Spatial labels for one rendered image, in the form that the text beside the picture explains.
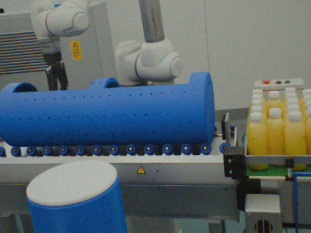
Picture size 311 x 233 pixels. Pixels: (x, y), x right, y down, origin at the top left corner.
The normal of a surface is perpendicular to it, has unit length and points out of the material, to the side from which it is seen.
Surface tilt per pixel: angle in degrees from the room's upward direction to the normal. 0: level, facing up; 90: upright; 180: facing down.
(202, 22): 90
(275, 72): 90
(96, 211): 90
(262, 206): 0
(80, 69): 90
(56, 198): 0
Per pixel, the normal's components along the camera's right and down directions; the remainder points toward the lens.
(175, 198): -0.19, 0.64
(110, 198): 0.85, 0.07
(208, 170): -0.27, 0.01
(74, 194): -0.12, -0.94
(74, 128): -0.23, 0.44
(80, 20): 0.68, 0.25
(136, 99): -0.27, -0.29
